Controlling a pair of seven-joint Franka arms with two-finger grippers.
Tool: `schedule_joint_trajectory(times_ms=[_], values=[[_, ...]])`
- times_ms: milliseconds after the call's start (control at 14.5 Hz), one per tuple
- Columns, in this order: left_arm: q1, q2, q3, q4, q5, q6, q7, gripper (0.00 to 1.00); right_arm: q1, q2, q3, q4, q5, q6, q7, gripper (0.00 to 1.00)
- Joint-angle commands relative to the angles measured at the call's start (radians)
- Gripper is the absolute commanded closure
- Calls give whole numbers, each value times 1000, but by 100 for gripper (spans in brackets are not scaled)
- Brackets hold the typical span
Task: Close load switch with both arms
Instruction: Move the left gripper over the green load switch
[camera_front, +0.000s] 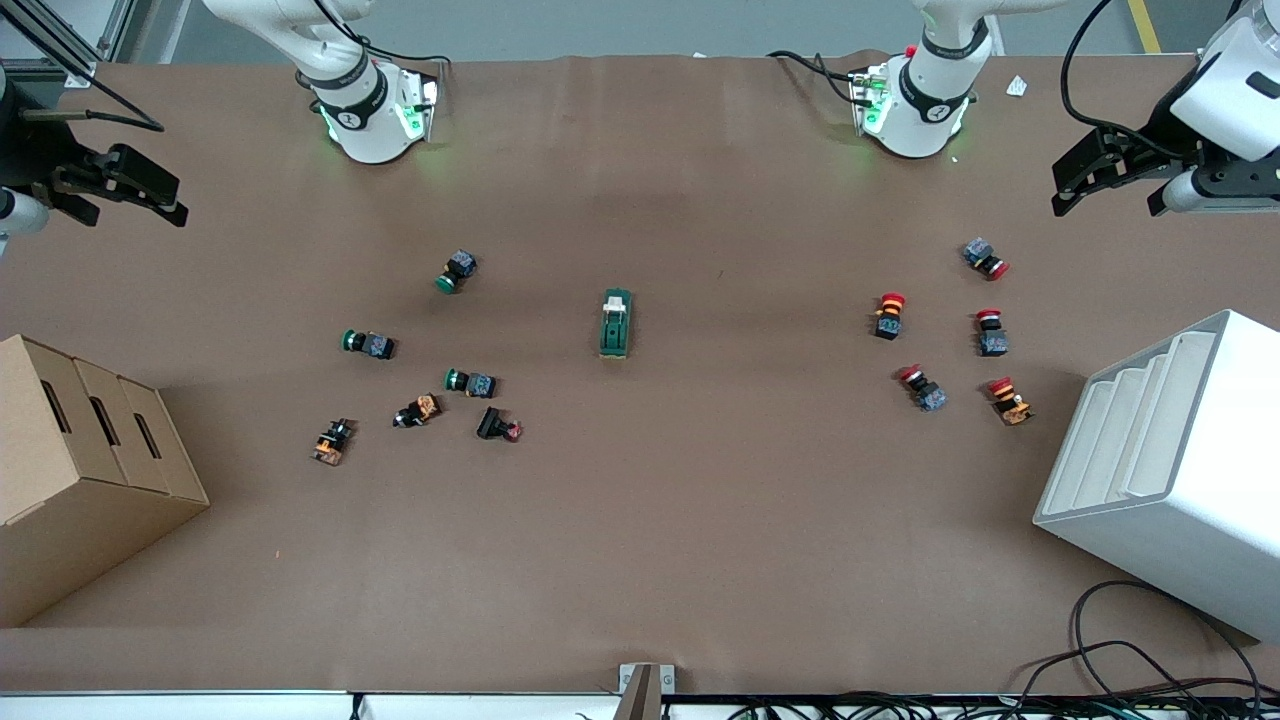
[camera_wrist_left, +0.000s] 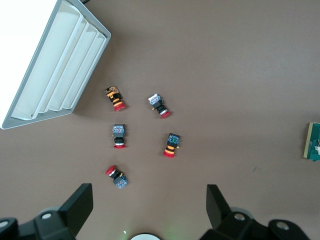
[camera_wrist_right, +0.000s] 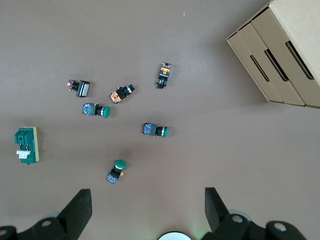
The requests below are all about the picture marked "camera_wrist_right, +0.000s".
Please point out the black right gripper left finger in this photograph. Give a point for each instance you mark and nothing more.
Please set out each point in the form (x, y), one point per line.
(77, 207)

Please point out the brown cardboard box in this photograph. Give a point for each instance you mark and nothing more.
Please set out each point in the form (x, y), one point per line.
(282, 50)

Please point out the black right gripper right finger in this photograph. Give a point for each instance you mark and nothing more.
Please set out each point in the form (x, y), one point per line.
(215, 207)

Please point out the black selector switch orange base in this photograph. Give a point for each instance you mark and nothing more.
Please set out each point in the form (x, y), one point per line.
(164, 75)
(121, 94)

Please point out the black red switch component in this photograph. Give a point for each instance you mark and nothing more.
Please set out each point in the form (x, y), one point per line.
(81, 88)

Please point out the green push button switch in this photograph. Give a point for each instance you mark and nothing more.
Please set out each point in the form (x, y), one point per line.
(155, 130)
(96, 110)
(116, 172)

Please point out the green load switch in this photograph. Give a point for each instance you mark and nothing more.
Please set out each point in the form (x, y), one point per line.
(25, 142)

